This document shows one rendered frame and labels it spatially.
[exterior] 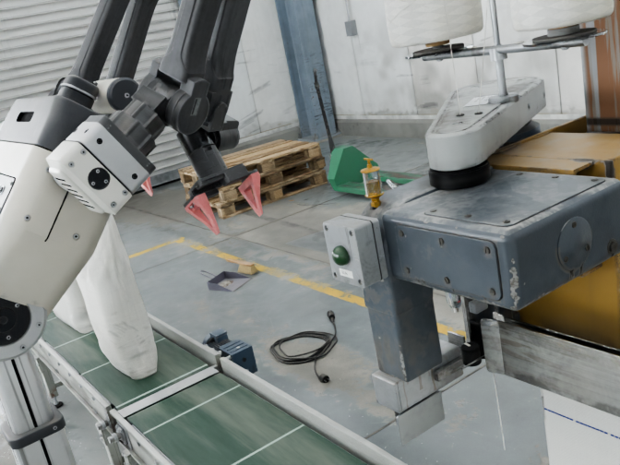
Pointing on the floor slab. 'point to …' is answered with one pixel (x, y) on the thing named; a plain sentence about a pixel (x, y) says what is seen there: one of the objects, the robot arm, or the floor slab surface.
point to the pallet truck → (353, 162)
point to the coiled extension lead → (308, 351)
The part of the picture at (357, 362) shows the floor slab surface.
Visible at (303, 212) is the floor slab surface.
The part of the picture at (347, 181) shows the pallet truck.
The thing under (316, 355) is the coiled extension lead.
